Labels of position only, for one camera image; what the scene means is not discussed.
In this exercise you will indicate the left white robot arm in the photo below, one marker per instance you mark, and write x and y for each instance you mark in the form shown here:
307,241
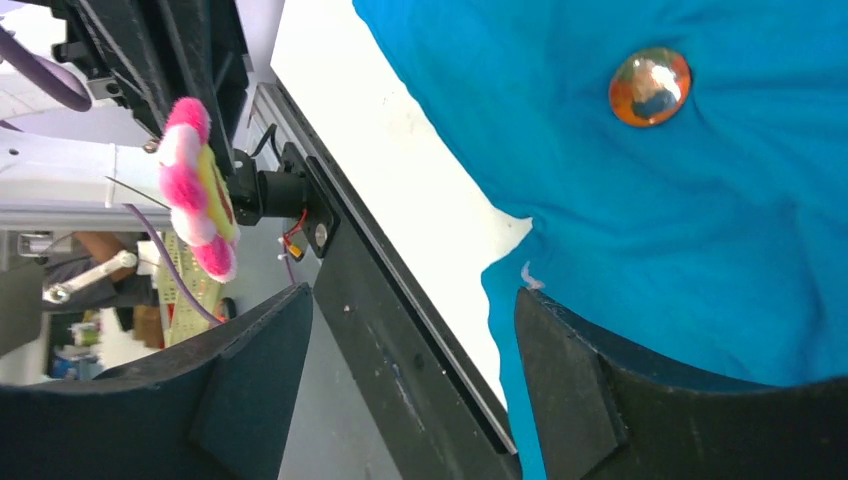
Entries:
42,173

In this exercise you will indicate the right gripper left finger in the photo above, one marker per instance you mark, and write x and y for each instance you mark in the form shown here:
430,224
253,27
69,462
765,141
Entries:
216,406

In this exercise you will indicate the blue t-shirt garment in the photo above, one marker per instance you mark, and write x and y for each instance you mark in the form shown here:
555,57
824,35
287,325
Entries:
717,238

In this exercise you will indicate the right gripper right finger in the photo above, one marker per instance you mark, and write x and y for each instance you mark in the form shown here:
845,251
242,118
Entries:
607,408

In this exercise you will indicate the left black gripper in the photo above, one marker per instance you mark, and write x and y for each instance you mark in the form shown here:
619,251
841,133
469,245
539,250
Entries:
160,51

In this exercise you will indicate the orange print on shirt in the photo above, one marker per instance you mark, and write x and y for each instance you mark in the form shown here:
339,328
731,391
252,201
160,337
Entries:
649,87

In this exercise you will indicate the person forearm in background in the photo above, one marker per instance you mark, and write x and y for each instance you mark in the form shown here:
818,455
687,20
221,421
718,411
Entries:
103,246

